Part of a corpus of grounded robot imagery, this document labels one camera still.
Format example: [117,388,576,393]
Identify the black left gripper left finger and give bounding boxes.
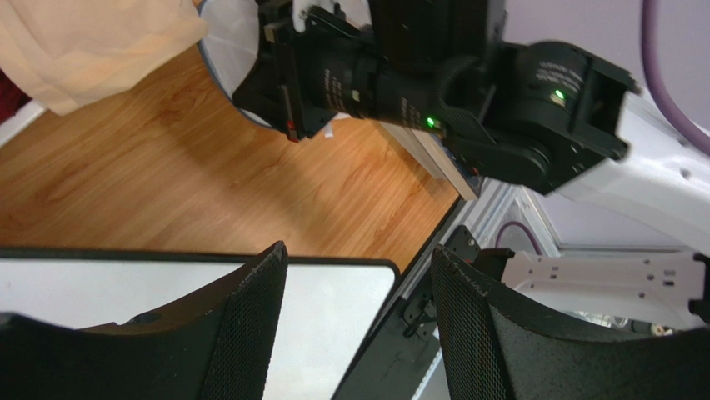
[1,242,288,399]

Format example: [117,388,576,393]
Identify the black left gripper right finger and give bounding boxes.
[430,246,709,399]

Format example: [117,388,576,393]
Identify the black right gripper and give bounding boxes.
[232,1,361,142]

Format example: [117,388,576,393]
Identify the white mesh laundry bag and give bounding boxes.
[197,0,258,98]

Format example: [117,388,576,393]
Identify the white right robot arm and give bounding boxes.
[232,1,709,253]

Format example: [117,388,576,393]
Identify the beige bra in basket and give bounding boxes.
[1,1,208,115]

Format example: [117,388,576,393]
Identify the white plastic laundry basket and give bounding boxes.
[0,100,48,147]

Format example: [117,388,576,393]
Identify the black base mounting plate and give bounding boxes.
[332,224,483,400]

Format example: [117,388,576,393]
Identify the white whiteboard with red writing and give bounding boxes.
[1,248,399,399]

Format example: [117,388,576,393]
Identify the red garment in basket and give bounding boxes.
[0,71,32,124]

